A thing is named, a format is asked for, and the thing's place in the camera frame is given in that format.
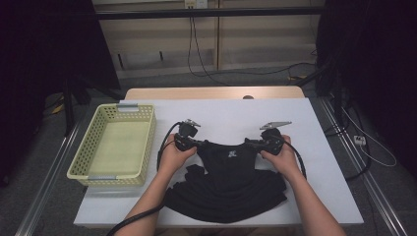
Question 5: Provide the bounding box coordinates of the person's left hand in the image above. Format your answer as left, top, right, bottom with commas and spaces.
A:
157, 133, 198, 178

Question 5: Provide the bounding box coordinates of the black floor cable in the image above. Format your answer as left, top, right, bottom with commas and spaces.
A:
324, 97, 373, 182

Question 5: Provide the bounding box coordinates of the light wooden cabinet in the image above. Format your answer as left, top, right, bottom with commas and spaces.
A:
91, 0, 328, 80

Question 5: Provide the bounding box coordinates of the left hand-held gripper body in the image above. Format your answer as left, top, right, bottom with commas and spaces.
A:
174, 118, 202, 152

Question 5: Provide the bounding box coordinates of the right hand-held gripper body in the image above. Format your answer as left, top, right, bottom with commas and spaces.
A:
259, 121, 293, 155

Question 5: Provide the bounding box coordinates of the pale yellow plastic basket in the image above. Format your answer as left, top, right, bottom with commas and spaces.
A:
66, 103, 157, 189

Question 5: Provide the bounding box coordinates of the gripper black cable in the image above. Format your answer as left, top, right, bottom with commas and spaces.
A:
106, 121, 183, 236
281, 138, 308, 181

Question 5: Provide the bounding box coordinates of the white wall outlet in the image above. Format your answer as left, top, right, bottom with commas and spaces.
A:
184, 0, 209, 10

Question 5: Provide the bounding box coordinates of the black horizontal bar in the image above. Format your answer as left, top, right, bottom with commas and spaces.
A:
94, 6, 328, 21

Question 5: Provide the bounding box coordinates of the black stand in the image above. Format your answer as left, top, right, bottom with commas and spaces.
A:
62, 77, 127, 137
303, 60, 350, 129

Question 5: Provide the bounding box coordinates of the person's right hand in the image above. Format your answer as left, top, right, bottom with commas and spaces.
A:
260, 134, 303, 181

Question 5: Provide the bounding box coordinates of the black power cable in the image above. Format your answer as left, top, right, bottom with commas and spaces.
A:
187, 8, 318, 78
191, 16, 232, 88

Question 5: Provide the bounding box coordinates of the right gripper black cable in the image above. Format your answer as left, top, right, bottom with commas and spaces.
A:
281, 138, 308, 181

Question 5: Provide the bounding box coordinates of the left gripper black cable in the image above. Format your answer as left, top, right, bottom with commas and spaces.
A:
106, 121, 183, 236

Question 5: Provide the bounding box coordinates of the black shirt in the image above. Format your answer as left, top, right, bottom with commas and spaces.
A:
163, 139, 289, 224

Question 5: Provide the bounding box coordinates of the aluminium rail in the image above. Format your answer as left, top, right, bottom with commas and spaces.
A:
318, 96, 410, 236
14, 116, 87, 236

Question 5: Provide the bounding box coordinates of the black curtain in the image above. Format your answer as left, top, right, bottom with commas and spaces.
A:
0, 0, 122, 188
315, 0, 417, 180

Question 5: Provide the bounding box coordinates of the white floor cable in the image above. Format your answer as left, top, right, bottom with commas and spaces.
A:
340, 106, 397, 168

